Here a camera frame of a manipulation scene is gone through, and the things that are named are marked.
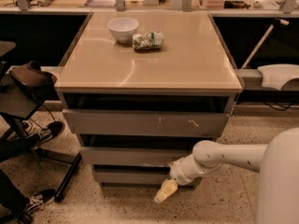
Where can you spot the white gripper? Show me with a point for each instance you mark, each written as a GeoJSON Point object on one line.
{"type": "Point", "coordinates": [177, 173]}

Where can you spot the upper black sneaker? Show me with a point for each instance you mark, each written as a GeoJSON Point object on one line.
{"type": "Point", "coordinates": [50, 132]}

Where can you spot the grey bottom drawer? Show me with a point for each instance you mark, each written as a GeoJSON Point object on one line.
{"type": "Point", "coordinates": [142, 176]}

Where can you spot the grey top drawer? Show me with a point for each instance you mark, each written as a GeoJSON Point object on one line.
{"type": "Point", "coordinates": [142, 123]}

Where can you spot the grey drawer cabinet glass top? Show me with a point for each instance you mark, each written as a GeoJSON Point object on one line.
{"type": "Point", "coordinates": [191, 73]}

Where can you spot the lower black sneaker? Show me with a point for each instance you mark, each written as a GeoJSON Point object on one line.
{"type": "Point", "coordinates": [39, 200]}

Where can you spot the green white snack bag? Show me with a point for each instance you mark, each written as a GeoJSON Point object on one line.
{"type": "Point", "coordinates": [147, 41]}

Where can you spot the black sneaker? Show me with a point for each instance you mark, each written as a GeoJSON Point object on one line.
{"type": "Point", "coordinates": [39, 200]}
{"type": "Point", "coordinates": [50, 132]}

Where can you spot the grey drawer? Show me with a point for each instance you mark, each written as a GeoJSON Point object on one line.
{"type": "Point", "coordinates": [155, 151]}
{"type": "Point", "coordinates": [142, 176]}
{"type": "Point", "coordinates": [142, 123]}

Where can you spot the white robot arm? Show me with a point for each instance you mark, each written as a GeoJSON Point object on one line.
{"type": "Point", "coordinates": [277, 164]}

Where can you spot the white bowl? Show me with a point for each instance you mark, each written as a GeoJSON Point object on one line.
{"type": "Point", "coordinates": [123, 29]}

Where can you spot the black VR headset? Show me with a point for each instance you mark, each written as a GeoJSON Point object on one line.
{"type": "Point", "coordinates": [33, 82]}

